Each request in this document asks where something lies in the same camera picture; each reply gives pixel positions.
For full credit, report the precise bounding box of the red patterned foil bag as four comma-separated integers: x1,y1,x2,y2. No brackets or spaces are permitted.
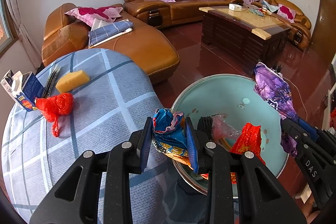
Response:
200,122,267,185

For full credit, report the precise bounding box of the folded blue plaid cloth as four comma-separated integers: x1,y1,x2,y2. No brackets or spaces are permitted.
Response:
88,19,133,48

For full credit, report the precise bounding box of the window with white frame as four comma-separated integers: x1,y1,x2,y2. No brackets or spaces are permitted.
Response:
0,0,18,57

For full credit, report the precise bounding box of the brown wooden door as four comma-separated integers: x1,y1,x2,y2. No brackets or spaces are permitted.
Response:
310,0,336,64

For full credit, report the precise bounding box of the blue orange snack wrapper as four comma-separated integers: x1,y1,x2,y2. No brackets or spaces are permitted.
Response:
152,108,191,168

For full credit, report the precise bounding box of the beige curtain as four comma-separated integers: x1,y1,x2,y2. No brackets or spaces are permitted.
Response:
6,0,42,69

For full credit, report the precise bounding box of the dark wood coffee table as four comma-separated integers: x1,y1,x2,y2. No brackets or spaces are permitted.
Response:
199,6,290,75

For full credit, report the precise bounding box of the white paper box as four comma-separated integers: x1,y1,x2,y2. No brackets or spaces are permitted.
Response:
1,69,15,100

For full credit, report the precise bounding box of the blue plaid tablecloth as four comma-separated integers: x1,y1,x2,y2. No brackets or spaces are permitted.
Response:
1,50,206,223

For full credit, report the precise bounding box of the orange leather chaise sofa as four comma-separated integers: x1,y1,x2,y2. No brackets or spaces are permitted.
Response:
41,3,180,84

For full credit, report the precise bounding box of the orange leather armchair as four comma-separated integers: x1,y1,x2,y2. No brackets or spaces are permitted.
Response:
251,0,311,51

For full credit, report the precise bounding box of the pink cushion on armchair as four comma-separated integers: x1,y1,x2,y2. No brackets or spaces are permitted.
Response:
277,4,296,23

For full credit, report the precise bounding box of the white power cable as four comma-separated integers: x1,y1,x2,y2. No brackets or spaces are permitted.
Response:
284,78,309,122

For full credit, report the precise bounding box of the yellow sponge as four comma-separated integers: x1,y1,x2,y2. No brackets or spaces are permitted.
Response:
55,70,90,93

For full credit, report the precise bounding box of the blue milk carton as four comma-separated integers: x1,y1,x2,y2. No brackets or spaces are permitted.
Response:
11,71,44,111

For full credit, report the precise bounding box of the orange leather three-seat sofa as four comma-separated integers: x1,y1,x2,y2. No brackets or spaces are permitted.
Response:
123,0,243,28

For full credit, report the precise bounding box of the teal enamel trash bucket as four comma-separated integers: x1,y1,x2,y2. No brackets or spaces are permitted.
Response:
170,73,289,196

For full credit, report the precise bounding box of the purple foil wrapper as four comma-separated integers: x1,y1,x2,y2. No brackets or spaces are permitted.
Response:
253,61,300,158

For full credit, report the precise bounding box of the pink cushion on chaise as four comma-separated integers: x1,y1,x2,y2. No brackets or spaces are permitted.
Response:
65,6,123,27

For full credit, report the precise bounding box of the red plastic bag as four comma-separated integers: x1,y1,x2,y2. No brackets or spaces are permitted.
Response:
35,93,74,138

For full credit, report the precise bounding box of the clear plastic bag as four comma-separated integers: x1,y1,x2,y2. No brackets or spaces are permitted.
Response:
211,114,241,141

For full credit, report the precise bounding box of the dark foil packet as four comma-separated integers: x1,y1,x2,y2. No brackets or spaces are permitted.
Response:
42,65,60,98

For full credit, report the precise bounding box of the white tissue box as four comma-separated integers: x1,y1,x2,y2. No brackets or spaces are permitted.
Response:
228,3,242,11

